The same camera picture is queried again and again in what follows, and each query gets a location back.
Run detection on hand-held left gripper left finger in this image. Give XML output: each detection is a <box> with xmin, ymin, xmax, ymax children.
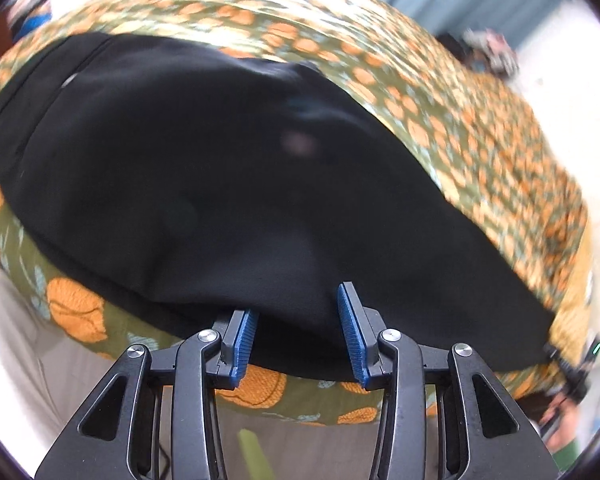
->
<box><xmin>34</xmin><ymin>308</ymin><xmax>259</xmax><ymax>480</ymax></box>

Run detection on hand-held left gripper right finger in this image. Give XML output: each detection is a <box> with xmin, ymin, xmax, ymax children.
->
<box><xmin>336</xmin><ymin>282</ymin><xmax>562</xmax><ymax>480</ymax></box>

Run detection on black pants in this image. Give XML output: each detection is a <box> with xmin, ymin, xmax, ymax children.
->
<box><xmin>0</xmin><ymin>32</ymin><xmax>556</xmax><ymax>382</ymax></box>

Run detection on green cloth strip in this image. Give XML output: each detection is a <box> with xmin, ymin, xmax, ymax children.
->
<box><xmin>236</xmin><ymin>429</ymin><xmax>276</xmax><ymax>480</ymax></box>

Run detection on pumpkin printed green blanket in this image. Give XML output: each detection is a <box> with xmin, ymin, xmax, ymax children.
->
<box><xmin>0</xmin><ymin>0</ymin><xmax>597</xmax><ymax>427</ymax></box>

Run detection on blurred dark clutter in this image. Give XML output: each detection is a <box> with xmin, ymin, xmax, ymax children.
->
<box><xmin>434</xmin><ymin>27</ymin><xmax>523</xmax><ymax>80</ymax></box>

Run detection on blurred blue and white cloth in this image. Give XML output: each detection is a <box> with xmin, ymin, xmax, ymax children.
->
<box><xmin>7</xmin><ymin>0</ymin><xmax>55</xmax><ymax>43</ymax></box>

